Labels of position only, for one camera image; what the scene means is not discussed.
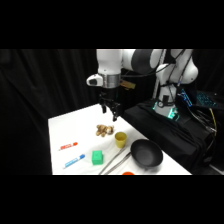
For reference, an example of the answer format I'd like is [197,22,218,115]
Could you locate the small green light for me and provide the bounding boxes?
[167,107,181,121]

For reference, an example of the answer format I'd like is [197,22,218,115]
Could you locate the brown plush toy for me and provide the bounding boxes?
[95,123,115,138]

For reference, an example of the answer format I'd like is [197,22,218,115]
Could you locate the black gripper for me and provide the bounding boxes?
[98,87,122,122]

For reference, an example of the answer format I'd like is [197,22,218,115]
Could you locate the black bowl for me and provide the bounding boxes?
[130,138,164,168]

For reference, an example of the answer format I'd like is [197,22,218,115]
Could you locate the metal tongs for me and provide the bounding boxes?
[98,148,133,176]

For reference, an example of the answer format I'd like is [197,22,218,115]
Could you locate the yellow cable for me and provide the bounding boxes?
[208,107,219,136]

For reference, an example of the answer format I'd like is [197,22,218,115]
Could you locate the yellow plastic cup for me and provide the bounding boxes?
[114,131,128,149]

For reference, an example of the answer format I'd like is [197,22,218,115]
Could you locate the blue marker pen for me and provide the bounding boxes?
[62,153,86,170]

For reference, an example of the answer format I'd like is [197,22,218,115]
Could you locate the red marker pen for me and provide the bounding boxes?
[58,141,79,151]

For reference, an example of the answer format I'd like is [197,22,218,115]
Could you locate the black curtain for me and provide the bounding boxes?
[0,49,224,176]

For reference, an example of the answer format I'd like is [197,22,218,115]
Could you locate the black draped robot stand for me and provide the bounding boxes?
[122,99,215,175]

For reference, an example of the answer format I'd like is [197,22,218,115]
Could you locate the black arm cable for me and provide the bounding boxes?
[120,49,188,80]

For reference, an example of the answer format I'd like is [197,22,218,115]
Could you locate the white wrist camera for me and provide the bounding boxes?
[86,73,104,87]

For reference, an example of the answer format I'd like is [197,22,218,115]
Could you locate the brown cardboard tag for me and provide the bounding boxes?
[120,79,137,91]

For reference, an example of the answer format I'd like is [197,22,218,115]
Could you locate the green plastic block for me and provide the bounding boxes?
[91,149,104,166]

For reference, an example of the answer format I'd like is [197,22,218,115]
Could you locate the blue backlit keyboard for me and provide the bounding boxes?
[195,90,220,108]

